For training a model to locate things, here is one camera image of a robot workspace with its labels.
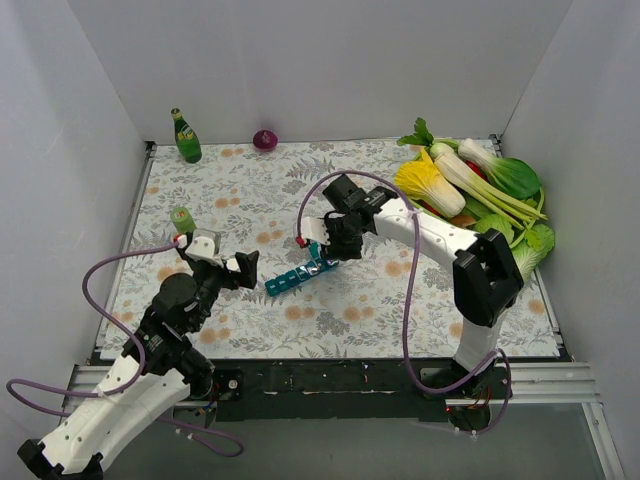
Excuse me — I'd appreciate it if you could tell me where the green glass bottle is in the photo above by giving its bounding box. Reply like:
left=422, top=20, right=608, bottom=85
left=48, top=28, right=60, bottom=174
left=171, top=108, right=202, bottom=164

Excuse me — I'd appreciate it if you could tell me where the green can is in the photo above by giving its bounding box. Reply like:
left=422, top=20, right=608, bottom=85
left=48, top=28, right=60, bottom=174
left=170, top=207, right=196, bottom=234

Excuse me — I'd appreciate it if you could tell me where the purple onion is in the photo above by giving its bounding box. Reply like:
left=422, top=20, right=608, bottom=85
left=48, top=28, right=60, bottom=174
left=252, top=130, right=278, bottom=152

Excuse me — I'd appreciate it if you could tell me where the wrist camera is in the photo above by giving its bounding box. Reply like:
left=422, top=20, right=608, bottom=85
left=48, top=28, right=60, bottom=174
left=185, top=228, right=222, bottom=265
left=296, top=217, right=330, bottom=248

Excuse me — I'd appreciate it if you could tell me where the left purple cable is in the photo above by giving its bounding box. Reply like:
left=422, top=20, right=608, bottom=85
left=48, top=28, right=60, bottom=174
left=5, top=234, right=245, bottom=458

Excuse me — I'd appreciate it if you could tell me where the yellow napa cabbage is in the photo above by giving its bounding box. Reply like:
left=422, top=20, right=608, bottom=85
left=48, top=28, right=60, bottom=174
left=394, top=148, right=466, bottom=218

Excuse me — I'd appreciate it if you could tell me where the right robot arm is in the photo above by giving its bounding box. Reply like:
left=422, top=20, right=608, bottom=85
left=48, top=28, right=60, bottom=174
left=299, top=171, right=524, bottom=398

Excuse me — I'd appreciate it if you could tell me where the teal pill organizer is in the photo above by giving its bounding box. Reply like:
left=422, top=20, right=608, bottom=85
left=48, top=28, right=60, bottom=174
left=264, top=243, right=339, bottom=297

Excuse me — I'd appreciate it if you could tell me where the bok choy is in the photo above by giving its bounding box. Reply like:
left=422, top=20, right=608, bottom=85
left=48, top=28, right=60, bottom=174
left=457, top=138, right=541, bottom=200

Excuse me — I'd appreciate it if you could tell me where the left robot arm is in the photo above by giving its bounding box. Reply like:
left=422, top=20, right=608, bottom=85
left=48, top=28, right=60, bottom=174
left=18, top=250, right=259, bottom=479

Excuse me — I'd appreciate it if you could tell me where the green lettuce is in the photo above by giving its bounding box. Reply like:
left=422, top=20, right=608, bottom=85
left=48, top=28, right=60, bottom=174
left=461, top=197, right=555, bottom=252

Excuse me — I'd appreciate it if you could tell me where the red pepper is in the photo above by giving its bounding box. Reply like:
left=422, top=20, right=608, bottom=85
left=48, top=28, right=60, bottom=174
left=464, top=160, right=488, bottom=182

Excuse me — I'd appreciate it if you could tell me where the floral table mat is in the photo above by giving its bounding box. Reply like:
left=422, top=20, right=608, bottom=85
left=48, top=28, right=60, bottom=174
left=97, top=140, right=560, bottom=360

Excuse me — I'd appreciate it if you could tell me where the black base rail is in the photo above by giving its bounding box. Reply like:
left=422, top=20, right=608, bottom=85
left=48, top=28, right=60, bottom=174
left=155, top=357, right=512, bottom=422

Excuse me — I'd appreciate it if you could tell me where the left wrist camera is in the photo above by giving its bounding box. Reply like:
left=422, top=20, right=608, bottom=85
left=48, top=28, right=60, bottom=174
left=185, top=228, right=222, bottom=265

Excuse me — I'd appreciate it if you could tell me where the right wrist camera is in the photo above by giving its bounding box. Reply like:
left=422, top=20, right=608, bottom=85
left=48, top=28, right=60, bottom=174
left=296, top=217, right=330, bottom=248

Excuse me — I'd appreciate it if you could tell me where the parsley leaf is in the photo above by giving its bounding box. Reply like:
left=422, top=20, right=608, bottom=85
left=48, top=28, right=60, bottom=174
left=396, top=117, right=434, bottom=147

